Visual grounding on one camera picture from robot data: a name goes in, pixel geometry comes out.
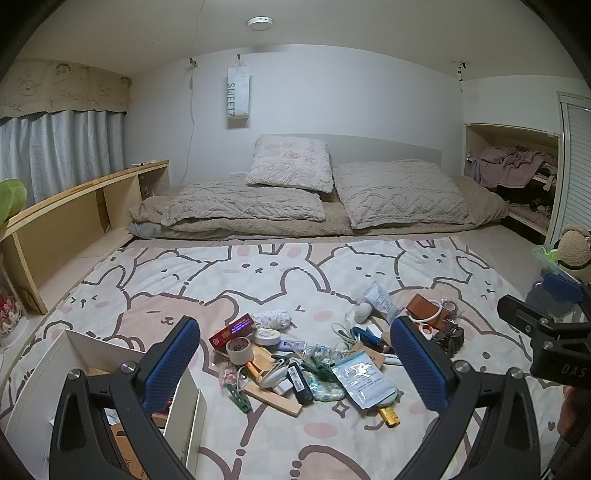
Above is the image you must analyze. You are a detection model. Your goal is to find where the white charger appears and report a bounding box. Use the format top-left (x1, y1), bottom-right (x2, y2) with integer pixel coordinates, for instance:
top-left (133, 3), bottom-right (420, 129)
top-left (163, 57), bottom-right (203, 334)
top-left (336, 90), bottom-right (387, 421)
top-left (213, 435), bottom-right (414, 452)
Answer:
top-left (257, 364), bottom-right (291, 394)

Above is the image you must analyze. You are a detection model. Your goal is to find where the pink wrapped item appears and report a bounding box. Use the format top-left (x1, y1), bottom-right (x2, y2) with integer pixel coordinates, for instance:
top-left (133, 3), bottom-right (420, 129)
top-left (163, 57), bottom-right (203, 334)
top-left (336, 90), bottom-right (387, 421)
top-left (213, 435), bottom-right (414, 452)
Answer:
top-left (217, 362), bottom-right (240, 387)

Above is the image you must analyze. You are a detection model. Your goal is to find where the brown plush toy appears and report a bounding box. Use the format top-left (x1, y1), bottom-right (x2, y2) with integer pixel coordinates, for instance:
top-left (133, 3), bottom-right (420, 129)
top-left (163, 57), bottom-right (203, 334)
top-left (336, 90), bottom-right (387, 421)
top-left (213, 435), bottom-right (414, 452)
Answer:
top-left (556, 224), bottom-right (591, 271)

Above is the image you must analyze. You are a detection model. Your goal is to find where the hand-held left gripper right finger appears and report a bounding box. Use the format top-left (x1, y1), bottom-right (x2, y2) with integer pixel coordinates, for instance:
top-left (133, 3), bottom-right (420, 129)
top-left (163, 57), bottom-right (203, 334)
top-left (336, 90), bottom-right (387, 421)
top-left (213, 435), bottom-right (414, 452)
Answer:
top-left (390, 315), bottom-right (548, 480)

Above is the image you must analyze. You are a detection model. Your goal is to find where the patterned cloth pouch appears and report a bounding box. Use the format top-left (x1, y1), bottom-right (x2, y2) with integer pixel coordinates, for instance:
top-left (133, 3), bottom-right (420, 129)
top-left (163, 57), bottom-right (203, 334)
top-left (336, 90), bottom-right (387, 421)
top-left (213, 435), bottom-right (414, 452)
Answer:
top-left (252, 308), bottom-right (294, 332)

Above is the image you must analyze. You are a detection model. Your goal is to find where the white wall cable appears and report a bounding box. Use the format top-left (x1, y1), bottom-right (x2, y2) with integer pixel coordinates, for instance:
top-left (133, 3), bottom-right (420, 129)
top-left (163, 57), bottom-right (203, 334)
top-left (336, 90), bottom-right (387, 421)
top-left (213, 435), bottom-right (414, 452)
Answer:
top-left (178, 0), bottom-right (206, 188)

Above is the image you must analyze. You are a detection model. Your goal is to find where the white sock ball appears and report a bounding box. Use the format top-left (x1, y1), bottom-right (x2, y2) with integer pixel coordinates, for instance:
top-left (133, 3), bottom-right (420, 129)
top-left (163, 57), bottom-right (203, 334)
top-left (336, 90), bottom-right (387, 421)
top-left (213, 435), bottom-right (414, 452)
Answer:
top-left (346, 302), bottom-right (372, 324)

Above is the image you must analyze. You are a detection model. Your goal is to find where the face mask packet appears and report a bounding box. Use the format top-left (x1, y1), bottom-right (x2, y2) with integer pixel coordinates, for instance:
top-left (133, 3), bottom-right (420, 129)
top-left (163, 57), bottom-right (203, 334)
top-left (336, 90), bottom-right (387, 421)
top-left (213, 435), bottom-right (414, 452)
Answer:
top-left (331, 352), bottom-right (398, 410)

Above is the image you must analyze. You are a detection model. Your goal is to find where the green plush toy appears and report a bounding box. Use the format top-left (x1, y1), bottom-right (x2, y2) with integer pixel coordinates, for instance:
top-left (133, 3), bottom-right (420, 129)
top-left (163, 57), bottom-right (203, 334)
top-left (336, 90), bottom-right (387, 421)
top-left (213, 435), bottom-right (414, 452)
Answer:
top-left (0, 179), bottom-right (28, 223)

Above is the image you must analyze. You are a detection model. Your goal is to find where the dark green clothes peg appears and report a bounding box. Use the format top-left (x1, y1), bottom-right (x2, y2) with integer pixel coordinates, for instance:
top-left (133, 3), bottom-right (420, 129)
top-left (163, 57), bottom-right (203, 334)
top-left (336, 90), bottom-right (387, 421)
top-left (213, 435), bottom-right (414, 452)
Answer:
top-left (300, 352), bottom-right (342, 383)

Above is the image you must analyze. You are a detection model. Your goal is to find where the black bottle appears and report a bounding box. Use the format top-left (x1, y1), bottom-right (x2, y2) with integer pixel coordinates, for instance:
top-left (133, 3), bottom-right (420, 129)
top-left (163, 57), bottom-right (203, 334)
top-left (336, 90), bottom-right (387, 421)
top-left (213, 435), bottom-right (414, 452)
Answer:
top-left (286, 362), bottom-right (315, 405)

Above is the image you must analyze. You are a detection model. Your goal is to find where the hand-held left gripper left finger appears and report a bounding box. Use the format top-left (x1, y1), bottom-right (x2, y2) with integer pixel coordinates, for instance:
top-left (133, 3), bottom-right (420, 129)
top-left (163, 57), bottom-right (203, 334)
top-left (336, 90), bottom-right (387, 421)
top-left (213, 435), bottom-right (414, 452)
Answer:
top-left (48, 315), bottom-right (201, 480)

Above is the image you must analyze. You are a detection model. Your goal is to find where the light wooden piece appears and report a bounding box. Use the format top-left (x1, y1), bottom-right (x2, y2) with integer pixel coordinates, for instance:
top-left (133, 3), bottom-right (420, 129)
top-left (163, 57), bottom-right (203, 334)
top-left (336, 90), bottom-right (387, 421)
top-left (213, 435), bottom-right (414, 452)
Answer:
top-left (252, 345), bottom-right (278, 370)

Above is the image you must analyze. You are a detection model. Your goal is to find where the grey curtain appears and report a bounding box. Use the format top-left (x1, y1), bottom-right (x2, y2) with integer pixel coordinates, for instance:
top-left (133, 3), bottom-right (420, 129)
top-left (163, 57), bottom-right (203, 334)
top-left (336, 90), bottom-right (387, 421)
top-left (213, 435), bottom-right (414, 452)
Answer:
top-left (0, 111), bottom-right (126, 208)

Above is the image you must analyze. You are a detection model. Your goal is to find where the wooden shelf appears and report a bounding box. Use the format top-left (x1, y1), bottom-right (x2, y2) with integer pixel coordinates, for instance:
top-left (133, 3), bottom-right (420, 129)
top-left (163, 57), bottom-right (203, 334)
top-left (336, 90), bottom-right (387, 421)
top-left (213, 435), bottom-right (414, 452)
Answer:
top-left (0, 159), bottom-right (171, 315)

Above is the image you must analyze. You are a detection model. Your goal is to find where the white grey pouch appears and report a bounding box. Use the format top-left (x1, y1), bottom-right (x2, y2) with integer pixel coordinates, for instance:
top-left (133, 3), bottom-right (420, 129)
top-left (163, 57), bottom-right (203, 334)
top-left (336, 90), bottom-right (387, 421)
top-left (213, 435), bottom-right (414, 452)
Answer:
top-left (362, 282), bottom-right (399, 324)

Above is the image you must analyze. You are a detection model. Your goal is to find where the blue white patterned packet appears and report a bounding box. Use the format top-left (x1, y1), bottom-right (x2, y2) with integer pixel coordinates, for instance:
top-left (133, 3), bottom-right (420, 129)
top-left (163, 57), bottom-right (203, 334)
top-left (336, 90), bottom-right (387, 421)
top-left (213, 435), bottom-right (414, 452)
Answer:
top-left (300, 369), bottom-right (348, 403)

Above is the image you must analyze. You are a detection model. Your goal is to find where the masking tape roll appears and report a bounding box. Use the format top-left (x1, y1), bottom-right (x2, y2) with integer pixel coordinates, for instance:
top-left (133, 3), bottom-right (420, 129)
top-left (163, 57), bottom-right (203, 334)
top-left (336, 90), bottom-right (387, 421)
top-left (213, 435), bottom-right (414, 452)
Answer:
top-left (226, 337), bottom-right (254, 365)

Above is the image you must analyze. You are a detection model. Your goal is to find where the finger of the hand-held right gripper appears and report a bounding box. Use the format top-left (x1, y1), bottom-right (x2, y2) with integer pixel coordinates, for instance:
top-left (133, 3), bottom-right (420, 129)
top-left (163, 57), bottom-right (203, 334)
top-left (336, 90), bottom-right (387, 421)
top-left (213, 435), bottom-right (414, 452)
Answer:
top-left (531, 274), bottom-right (583, 318)
top-left (498, 295), bottom-right (559, 335)

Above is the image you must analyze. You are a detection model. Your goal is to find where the grey blue sheet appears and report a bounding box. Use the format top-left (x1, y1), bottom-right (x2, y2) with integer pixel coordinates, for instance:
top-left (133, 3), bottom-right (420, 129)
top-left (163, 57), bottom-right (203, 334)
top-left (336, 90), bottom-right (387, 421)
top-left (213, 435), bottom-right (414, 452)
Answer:
top-left (128, 220), bottom-right (160, 238)

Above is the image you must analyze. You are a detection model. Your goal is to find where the brown leather wallet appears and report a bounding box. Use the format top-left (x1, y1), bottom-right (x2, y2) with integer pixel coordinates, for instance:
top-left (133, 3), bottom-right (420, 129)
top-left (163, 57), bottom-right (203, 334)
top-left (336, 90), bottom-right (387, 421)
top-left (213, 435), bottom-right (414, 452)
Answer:
top-left (405, 294), bottom-right (452, 324)

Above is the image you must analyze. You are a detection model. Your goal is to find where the beige duvet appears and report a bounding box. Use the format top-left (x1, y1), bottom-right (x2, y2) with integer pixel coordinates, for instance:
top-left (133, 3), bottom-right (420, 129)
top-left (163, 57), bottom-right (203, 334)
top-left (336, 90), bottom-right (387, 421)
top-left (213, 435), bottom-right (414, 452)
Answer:
top-left (127, 175), bottom-right (509, 238)

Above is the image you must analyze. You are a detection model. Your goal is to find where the beige printed valance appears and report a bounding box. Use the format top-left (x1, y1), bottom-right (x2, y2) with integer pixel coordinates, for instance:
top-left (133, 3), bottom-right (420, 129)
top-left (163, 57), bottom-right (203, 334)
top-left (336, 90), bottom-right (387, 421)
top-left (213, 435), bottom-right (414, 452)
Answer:
top-left (0, 59), bottom-right (133, 120)

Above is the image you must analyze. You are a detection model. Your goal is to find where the white box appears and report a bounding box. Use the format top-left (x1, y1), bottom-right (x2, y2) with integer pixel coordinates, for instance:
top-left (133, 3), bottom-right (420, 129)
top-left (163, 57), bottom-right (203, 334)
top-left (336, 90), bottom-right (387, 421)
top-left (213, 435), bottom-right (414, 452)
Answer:
top-left (0, 329), bottom-right (208, 480)

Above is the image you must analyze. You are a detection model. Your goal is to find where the blue metallic case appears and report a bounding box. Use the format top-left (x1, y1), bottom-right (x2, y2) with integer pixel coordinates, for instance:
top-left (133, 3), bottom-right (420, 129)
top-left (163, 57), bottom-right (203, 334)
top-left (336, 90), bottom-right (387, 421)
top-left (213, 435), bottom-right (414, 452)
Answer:
top-left (353, 325), bottom-right (393, 352)

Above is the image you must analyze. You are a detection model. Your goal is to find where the red box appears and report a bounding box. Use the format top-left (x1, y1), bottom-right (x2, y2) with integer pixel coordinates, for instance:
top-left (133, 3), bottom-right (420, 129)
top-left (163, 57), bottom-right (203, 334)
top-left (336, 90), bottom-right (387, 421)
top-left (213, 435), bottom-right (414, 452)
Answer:
top-left (209, 314), bottom-right (254, 352)

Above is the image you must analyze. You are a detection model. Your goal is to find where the fuzzy beige pillow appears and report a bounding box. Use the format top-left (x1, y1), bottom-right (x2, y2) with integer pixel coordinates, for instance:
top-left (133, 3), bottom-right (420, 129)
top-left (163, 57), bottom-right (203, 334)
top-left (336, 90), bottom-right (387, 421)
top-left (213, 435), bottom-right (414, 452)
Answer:
top-left (245, 135), bottom-right (334, 193)

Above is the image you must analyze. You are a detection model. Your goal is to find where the white hanging paper bag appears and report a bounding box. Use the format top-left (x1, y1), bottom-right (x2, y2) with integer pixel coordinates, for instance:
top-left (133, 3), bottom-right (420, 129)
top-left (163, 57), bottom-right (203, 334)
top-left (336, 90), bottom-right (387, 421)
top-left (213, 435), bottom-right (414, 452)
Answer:
top-left (226, 53), bottom-right (252, 130)

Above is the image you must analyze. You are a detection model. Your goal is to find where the brown hair claw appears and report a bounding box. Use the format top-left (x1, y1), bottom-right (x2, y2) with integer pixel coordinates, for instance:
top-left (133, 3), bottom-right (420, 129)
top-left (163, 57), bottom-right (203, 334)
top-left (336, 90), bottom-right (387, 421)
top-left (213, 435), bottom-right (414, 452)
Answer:
top-left (429, 323), bottom-right (465, 355)

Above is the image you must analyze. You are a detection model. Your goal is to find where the gold lighter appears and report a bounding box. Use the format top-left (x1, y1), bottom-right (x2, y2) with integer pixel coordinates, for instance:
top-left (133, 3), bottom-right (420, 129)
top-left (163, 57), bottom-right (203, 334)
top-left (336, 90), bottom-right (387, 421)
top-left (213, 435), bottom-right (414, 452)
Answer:
top-left (378, 402), bottom-right (402, 428)

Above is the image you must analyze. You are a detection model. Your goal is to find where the white louvred door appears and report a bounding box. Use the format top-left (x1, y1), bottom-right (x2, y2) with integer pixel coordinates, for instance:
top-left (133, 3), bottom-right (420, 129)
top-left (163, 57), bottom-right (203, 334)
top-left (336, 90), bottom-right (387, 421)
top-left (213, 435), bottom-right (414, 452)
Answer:
top-left (547, 91), bottom-right (591, 245)

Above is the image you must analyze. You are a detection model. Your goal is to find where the clear plastic box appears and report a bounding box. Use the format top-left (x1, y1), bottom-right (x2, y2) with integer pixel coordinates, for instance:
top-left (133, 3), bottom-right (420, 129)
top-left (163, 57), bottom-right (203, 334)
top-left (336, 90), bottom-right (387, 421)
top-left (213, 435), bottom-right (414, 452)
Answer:
top-left (531, 244), bottom-right (566, 278)

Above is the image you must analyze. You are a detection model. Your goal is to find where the pile of clothes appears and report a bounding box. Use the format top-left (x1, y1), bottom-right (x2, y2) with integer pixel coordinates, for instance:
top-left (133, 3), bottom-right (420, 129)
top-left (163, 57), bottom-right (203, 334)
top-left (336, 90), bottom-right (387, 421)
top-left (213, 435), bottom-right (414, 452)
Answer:
top-left (471, 145), bottom-right (559, 190)

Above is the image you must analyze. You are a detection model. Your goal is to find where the textured beige pillow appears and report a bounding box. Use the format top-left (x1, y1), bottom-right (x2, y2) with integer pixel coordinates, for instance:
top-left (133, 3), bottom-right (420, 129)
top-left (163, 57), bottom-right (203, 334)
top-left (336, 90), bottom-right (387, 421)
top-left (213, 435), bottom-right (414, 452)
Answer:
top-left (161, 181), bottom-right (328, 227)
top-left (332, 159), bottom-right (469, 230)

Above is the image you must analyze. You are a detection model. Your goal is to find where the rabbit printed blanket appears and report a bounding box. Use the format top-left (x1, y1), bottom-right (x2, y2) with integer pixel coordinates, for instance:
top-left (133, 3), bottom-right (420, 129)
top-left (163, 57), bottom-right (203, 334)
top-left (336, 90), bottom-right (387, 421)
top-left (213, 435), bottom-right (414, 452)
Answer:
top-left (0, 235), bottom-right (573, 480)

